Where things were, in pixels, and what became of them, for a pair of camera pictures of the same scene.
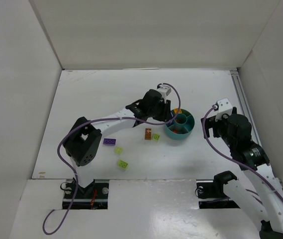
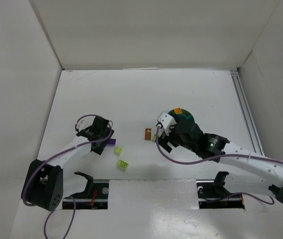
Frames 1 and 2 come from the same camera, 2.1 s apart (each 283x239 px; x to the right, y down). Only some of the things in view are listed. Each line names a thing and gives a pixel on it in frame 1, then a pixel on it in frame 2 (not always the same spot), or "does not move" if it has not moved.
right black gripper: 211,126 to 175,137
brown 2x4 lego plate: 148,133 does not move
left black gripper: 165,112 to 101,143
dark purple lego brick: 109,141 does not move
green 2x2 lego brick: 118,150 does not move
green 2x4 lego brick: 122,164 does not move
